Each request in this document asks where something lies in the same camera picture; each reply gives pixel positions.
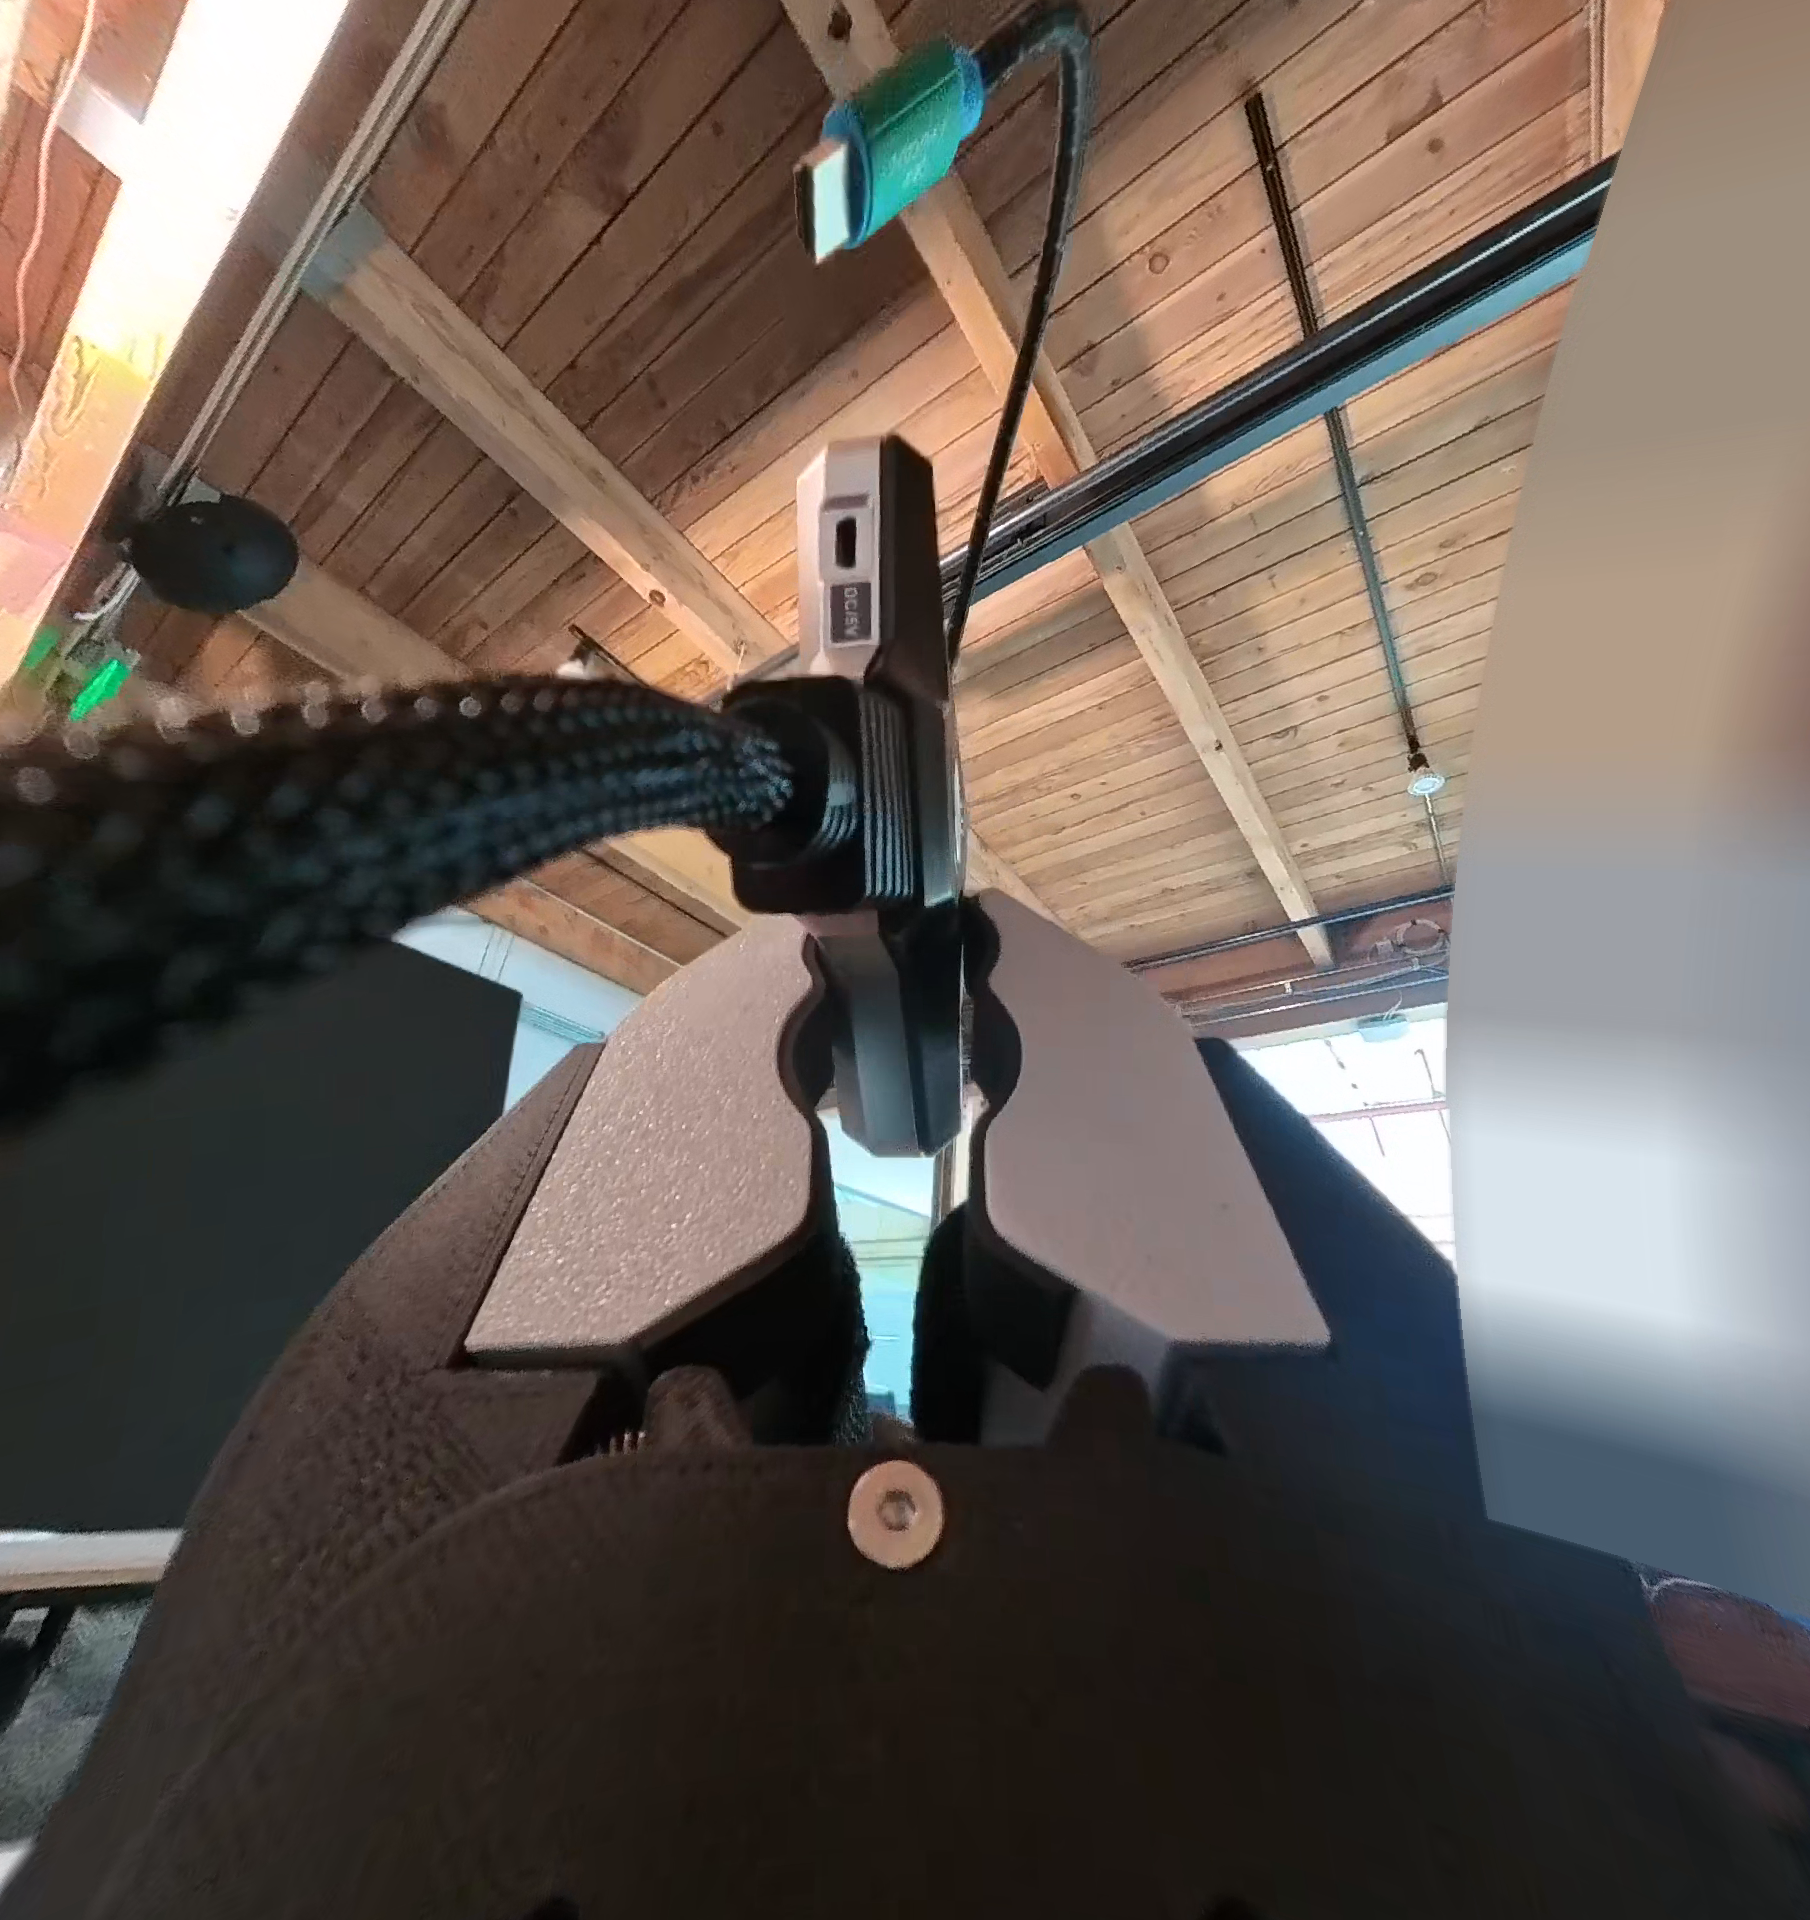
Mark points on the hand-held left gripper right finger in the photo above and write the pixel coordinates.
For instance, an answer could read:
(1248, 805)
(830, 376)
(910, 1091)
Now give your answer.
(1144, 1184)

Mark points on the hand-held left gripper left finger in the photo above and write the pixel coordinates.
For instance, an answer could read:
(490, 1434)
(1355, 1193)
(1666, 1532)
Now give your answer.
(651, 1184)

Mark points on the wide black HDMI switch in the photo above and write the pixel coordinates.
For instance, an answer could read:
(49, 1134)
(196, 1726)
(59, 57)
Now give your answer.
(913, 601)

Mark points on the black backdrop panel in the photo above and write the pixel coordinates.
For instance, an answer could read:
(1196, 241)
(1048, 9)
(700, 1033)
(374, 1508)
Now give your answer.
(171, 1230)

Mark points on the small ceiling spotlight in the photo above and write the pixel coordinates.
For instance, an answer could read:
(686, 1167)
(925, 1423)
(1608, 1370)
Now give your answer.
(1422, 777)

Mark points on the green ceiling indicator light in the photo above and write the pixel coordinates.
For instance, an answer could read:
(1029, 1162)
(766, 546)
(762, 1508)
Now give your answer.
(90, 682)

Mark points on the black ceiling disc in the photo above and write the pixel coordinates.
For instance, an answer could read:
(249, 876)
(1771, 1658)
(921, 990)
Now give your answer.
(215, 552)

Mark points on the black ceiling track rail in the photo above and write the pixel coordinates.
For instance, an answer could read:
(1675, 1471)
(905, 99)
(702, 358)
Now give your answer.
(1294, 392)

